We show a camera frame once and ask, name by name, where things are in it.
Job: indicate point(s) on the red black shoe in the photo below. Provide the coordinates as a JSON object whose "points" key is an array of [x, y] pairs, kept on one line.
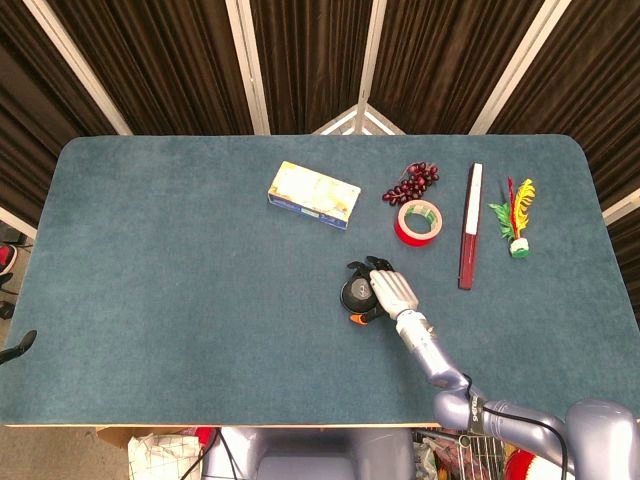
{"points": [[7, 257]]}

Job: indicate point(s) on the colourful feather shuttlecock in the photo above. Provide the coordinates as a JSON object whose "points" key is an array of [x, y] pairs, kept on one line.
{"points": [[520, 247]]}

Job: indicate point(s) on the brown pleated partition screen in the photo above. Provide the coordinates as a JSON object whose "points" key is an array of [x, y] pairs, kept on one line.
{"points": [[310, 50]]}

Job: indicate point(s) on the lavender robot torso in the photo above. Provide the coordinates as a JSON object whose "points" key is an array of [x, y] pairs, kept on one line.
{"points": [[310, 455]]}

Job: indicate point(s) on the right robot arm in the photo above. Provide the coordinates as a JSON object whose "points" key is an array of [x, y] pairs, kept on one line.
{"points": [[435, 357]]}

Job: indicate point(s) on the red adhesive tape roll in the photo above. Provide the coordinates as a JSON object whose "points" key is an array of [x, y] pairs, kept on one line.
{"points": [[412, 239]]}

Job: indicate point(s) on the white checked bag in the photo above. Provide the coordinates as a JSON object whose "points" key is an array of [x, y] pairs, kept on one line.
{"points": [[160, 457]]}

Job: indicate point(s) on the red white knitted hat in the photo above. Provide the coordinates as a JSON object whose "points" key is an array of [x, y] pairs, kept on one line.
{"points": [[522, 465]]}

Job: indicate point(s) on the blue felt table cover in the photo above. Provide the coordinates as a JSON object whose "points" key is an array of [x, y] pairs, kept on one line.
{"points": [[175, 300]]}

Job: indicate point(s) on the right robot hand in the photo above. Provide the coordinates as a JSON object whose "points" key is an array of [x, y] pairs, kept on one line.
{"points": [[395, 292]]}

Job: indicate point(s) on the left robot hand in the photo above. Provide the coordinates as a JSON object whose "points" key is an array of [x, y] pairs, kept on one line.
{"points": [[22, 342]]}

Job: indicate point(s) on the small red object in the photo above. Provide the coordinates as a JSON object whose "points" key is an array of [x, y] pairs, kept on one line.
{"points": [[205, 434]]}

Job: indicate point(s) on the dark red grape bunch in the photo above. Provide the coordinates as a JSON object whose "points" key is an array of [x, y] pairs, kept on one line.
{"points": [[415, 185]]}

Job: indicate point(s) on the folded dark red fan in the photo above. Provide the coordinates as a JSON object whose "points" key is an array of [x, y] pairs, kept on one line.
{"points": [[470, 250]]}

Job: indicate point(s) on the blue yellow cardboard box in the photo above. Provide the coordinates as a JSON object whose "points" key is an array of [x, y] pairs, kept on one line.
{"points": [[315, 195]]}

